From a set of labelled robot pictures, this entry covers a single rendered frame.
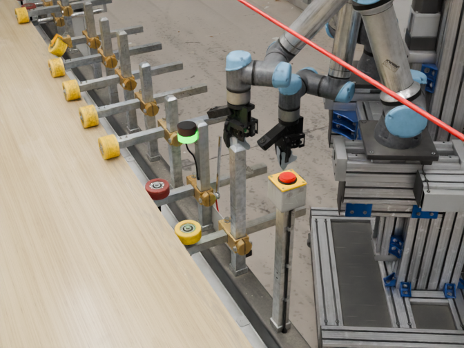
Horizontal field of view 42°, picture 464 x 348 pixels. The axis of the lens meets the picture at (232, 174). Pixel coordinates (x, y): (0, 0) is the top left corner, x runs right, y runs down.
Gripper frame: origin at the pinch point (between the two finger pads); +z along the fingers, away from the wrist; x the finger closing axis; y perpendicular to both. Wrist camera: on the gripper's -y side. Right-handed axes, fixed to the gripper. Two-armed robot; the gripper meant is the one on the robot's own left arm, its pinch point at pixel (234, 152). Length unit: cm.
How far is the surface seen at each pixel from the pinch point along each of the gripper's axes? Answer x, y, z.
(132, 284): -56, 14, 9
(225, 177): 1.3, -5.5, 13.2
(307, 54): 267, -163, 99
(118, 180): -27.9, -27.1, 9.2
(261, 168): 14.3, -0.2, 13.6
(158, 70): 32, -74, 4
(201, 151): -10.2, -4.6, -3.4
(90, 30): 33, -122, -1
